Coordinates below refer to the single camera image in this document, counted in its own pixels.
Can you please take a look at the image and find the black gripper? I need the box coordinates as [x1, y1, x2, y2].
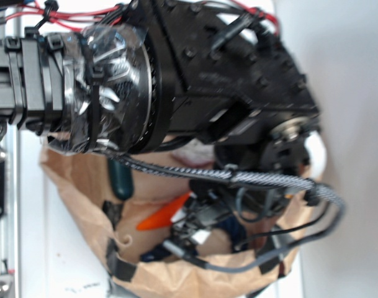
[171, 145, 310, 258]

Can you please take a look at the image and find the dark blue rope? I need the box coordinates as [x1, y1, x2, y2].
[140, 217, 248, 263]

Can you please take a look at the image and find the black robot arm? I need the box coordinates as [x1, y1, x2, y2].
[0, 1, 318, 261]

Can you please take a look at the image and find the orange toy carrot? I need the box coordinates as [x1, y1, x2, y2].
[136, 192, 192, 231]

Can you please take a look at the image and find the dark green toy cucumber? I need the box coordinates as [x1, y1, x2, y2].
[108, 160, 134, 201]

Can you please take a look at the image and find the brown paper bag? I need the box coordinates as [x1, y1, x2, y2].
[39, 145, 323, 298]

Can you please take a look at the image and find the grey braided cable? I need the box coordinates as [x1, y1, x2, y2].
[110, 155, 348, 274]

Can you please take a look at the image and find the red wire bundle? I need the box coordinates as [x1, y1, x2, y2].
[2, 0, 279, 35]

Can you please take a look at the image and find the aluminium frame rail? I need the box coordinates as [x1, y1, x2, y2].
[0, 6, 23, 298]

